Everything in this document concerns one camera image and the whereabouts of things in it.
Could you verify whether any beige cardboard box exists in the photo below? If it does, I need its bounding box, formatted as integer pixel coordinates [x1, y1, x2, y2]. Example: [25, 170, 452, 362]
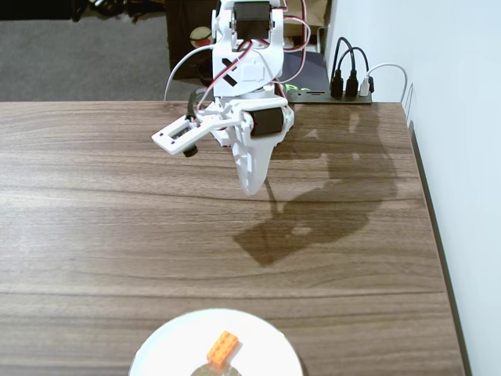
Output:
[282, 25, 320, 51]

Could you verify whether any dark clutter with cables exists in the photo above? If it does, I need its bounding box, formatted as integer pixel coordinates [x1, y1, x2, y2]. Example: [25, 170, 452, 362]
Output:
[0, 0, 168, 23]

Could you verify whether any black cabinet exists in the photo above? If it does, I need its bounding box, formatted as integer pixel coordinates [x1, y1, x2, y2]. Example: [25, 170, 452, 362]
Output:
[166, 0, 215, 81]

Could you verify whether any orange lego block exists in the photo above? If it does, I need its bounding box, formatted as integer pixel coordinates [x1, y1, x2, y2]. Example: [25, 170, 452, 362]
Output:
[206, 330, 241, 367]

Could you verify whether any white usb cable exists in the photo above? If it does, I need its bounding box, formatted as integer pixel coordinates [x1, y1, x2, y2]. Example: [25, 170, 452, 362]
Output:
[359, 62, 409, 106]

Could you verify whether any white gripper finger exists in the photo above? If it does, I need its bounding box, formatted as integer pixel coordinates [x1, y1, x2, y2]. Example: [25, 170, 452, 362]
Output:
[252, 136, 276, 193]
[229, 125, 258, 196]

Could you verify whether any white cable behind arm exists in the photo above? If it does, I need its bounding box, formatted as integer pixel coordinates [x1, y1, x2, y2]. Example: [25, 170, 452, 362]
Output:
[164, 45, 215, 101]

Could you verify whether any wrist camera on white mount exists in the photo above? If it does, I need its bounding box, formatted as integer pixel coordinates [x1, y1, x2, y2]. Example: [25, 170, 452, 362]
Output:
[151, 111, 243, 158]

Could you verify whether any red white black servo wire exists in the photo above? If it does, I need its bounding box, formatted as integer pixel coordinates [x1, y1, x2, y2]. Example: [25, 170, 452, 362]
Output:
[197, 37, 254, 113]
[279, 0, 312, 85]

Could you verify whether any white round plate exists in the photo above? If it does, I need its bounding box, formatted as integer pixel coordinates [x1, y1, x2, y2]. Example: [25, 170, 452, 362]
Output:
[128, 308, 305, 376]

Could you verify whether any round red cream sticker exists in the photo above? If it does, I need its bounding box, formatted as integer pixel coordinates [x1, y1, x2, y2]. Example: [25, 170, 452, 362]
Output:
[189, 26, 214, 50]

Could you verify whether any dark navy box green print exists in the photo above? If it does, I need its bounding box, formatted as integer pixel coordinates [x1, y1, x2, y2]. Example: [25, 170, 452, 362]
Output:
[281, 49, 330, 95]

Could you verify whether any black tape roll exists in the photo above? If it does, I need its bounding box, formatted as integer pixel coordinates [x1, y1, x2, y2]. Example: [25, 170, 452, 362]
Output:
[196, 58, 215, 85]

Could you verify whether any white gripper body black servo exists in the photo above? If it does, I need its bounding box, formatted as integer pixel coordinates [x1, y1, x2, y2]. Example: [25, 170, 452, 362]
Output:
[197, 96, 290, 148]

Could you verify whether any black usb hub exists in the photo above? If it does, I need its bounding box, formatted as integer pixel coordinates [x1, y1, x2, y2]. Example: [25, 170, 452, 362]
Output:
[287, 89, 373, 106]

